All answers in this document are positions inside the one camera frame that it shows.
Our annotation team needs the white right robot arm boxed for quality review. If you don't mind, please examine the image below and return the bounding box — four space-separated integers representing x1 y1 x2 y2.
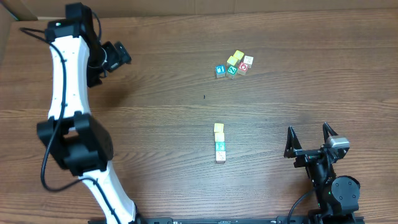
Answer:
281 123 364 223

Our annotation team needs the white block red print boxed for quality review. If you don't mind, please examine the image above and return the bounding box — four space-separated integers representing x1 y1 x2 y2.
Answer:
243 55 254 68

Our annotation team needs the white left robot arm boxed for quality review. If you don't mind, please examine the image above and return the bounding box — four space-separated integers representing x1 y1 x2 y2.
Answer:
37 2 141 223

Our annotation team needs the green letter Z block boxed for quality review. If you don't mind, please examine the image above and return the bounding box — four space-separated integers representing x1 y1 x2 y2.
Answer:
226 66 238 79

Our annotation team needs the blue letter block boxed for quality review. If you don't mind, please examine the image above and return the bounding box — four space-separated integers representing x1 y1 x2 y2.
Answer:
215 65 226 78

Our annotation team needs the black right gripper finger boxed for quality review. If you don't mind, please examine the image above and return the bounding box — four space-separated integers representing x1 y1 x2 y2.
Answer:
323 122 338 144
286 126 302 152

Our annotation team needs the yellow block top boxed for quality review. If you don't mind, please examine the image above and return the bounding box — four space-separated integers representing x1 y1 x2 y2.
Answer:
233 50 244 61

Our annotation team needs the green faced block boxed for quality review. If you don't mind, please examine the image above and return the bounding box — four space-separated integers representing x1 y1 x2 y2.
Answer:
215 142 226 152

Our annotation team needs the red bordered block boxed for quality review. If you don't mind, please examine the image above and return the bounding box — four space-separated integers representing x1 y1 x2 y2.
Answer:
237 62 249 75

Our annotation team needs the yellow wooden block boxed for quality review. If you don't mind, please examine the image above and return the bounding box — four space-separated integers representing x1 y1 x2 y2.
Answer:
213 123 224 133

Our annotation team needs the wooden block with red drawing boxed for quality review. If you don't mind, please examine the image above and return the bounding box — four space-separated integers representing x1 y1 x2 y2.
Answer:
215 151 226 163

